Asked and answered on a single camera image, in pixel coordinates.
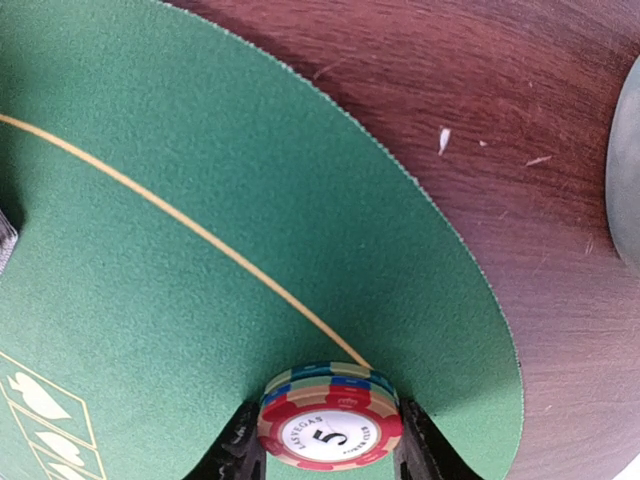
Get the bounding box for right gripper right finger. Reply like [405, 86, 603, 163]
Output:
[393, 398, 482, 480]

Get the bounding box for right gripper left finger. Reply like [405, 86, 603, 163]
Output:
[187, 401, 266, 480]

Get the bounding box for deck of cards clear box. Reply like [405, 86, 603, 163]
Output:
[0, 212, 18, 273]

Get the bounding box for round green poker mat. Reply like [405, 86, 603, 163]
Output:
[1, 1, 523, 479]

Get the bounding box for white patterned mug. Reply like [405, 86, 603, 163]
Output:
[605, 59, 640, 273]

